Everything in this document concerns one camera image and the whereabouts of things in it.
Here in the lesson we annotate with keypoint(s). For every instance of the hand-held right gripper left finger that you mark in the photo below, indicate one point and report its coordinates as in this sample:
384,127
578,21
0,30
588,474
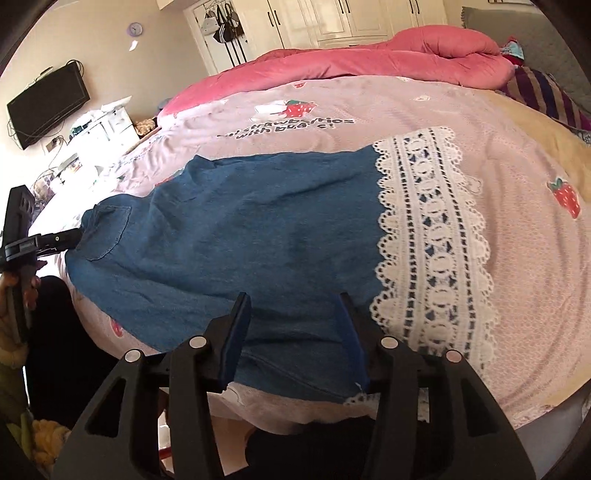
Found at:
236,330

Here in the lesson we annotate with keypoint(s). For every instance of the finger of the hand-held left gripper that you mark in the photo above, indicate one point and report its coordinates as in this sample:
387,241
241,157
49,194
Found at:
60,240

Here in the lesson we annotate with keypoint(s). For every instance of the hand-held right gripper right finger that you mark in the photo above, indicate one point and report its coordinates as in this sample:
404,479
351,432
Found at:
353,341

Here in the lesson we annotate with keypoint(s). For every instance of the blue denim pants lace trim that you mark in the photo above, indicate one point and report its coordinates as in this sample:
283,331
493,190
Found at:
240,230

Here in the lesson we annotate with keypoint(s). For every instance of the person's left forearm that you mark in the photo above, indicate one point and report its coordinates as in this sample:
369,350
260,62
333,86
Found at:
11,346

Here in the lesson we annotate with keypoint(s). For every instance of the person's left hand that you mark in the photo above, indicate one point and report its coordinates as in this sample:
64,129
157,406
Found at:
32,288

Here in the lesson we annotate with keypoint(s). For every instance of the white desk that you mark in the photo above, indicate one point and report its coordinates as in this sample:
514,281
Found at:
69,203

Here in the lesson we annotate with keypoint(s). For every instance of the dark cloth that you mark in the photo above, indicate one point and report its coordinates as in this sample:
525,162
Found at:
60,350

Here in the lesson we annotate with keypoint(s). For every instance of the white drawer dresser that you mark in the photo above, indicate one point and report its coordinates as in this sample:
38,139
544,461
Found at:
108,124

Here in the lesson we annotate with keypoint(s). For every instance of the brown plush item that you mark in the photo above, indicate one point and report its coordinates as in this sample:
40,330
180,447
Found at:
145,126

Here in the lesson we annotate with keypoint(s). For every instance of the pink strawberry printed bed sheet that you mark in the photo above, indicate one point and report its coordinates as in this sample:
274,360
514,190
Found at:
508,258

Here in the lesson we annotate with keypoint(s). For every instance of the yellow fuzzy garment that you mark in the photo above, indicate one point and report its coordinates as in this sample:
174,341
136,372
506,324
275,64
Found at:
46,438

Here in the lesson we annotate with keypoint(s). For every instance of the hanging bags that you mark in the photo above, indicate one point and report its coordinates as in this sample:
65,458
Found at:
224,23

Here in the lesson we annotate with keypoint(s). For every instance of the pink quilt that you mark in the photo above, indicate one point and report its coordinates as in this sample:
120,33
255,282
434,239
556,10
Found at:
351,60

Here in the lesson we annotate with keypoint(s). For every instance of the beige blanket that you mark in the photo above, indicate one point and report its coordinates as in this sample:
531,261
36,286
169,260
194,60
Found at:
558,138

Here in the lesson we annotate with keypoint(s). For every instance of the floral pillow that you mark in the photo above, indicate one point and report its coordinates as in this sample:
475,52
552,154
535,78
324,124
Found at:
582,136

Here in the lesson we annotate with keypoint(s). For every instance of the striped purple pillow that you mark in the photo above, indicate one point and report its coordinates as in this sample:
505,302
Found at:
549,92

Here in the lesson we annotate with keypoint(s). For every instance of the white wardrobe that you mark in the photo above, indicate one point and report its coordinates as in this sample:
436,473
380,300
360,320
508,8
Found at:
351,18

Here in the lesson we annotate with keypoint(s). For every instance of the colourful small cloth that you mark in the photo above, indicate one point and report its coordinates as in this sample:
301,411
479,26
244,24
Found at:
511,50

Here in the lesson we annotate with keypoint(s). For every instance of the grey quilted headboard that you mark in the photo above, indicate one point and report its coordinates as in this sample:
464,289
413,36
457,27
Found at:
545,37

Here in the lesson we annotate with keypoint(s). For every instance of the wall power socket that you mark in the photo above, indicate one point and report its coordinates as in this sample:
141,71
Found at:
54,144

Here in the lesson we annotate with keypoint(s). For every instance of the black wall television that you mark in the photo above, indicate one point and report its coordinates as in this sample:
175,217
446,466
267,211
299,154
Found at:
46,104

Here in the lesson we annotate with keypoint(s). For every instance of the purple wall clock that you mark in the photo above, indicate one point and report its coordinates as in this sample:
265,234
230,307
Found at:
135,29

